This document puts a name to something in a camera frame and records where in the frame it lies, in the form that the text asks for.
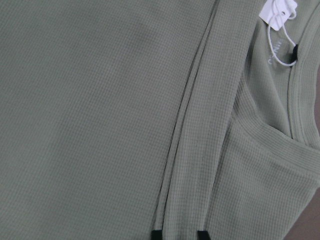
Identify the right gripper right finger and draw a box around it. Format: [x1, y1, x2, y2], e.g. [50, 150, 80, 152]
[197, 230, 211, 240]

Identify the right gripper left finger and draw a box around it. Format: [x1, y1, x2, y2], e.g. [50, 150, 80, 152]
[151, 229, 163, 240]

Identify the olive green long-sleeve shirt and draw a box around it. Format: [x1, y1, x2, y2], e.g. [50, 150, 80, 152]
[0, 0, 320, 240]

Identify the white paper shirt tag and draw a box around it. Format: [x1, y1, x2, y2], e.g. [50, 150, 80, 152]
[259, 0, 298, 31]

